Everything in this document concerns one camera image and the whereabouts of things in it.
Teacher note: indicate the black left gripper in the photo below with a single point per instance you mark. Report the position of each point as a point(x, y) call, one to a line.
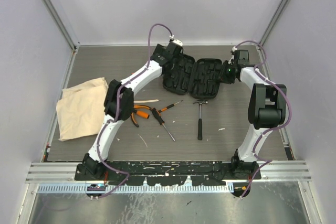
point(160, 48)

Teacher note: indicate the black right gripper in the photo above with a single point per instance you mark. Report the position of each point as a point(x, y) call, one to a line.
point(223, 77)

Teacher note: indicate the black plastic tool case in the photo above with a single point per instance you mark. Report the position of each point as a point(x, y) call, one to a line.
point(198, 78)

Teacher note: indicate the black handled claw hammer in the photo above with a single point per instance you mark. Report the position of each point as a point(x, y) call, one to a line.
point(200, 122)

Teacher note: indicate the orange black slim screwdriver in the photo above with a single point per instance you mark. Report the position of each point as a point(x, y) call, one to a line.
point(169, 106)

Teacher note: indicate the black handled large screwdriver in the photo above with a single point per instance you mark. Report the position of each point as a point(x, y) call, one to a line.
point(158, 117)

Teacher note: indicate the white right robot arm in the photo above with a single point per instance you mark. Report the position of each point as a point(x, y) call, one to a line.
point(266, 110)

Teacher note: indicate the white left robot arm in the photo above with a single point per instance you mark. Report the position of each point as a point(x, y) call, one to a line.
point(118, 107)

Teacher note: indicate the wooden flat stick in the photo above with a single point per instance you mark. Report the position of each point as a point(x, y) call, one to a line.
point(147, 101)

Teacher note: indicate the orange black pliers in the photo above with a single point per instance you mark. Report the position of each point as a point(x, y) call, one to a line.
point(138, 112)

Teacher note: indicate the beige cloth bag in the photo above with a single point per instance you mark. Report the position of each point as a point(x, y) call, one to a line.
point(80, 111)

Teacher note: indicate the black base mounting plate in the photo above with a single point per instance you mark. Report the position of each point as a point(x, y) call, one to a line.
point(207, 173)

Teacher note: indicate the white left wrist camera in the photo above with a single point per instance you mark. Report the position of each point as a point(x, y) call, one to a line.
point(177, 42)

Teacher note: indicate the aluminium front rail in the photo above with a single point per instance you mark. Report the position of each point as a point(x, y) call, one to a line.
point(276, 171)

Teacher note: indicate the white slotted cable duct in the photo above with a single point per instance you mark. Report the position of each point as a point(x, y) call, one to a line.
point(125, 189)

